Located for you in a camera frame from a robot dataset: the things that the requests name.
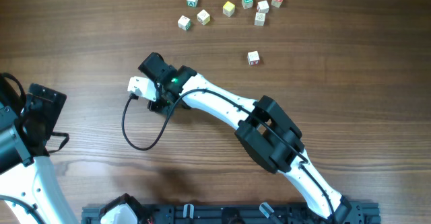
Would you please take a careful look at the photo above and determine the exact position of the yellow side wooden block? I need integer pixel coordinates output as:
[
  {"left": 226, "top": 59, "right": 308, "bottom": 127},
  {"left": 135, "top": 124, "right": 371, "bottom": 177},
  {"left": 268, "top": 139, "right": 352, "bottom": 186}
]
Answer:
[{"left": 197, "top": 9, "right": 211, "bottom": 25}]

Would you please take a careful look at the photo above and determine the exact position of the red letter Y block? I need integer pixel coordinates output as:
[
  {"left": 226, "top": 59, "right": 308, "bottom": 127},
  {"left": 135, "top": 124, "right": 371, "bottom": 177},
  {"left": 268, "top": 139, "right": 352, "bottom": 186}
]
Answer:
[{"left": 247, "top": 51, "right": 260, "bottom": 65}]

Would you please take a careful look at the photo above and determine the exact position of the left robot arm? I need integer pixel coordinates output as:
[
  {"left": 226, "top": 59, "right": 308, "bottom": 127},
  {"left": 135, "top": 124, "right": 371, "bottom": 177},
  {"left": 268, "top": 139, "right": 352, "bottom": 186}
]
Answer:
[{"left": 1, "top": 73, "right": 77, "bottom": 223}]

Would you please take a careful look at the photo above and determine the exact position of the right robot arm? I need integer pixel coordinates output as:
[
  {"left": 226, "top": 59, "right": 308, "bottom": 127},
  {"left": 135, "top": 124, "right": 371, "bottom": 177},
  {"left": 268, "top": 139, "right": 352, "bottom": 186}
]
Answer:
[{"left": 127, "top": 52, "right": 351, "bottom": 223}]

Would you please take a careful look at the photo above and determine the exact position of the left plain wooden block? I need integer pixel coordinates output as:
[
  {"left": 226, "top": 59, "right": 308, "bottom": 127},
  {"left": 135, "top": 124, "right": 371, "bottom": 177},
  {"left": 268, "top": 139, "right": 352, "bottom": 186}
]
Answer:
[{"left": 178, "top": 15, "right": 191, "bottom": 31}]

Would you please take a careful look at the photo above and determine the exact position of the yellow top block upper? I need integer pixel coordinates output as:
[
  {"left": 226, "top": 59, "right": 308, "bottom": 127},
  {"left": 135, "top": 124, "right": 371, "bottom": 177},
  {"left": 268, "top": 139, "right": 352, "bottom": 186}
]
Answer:
[{"left": 223, "top": 1, "right": 236, "bottom": 17}]

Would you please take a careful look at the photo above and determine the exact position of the plain drawing wooden block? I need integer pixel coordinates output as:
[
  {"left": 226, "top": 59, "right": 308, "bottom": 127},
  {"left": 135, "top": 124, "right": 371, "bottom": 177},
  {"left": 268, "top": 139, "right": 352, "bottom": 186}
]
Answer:
[{"left": 255, "top": 12, "right": 266, "bottom": 26}]

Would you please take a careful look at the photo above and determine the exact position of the green letter N block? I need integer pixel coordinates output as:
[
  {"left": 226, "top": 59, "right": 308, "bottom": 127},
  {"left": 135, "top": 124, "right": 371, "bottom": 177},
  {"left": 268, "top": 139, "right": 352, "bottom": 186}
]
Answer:
[{"left": 242, "top": 0, "right": 254, "bottom": 9}]

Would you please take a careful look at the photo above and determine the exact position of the white top red block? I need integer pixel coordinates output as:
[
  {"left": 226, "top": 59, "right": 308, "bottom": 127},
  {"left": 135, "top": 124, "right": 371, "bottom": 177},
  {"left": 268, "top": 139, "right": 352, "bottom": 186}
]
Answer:
[{"left": 257, "top": 0, "right": 269, "bottom": 13}]

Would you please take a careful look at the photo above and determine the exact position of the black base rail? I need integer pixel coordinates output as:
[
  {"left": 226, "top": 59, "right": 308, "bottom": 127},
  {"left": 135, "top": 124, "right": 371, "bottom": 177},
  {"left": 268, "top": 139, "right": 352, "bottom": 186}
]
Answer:
[{"left": 81, "top": 194, "right": 382, "bottom": 224}]

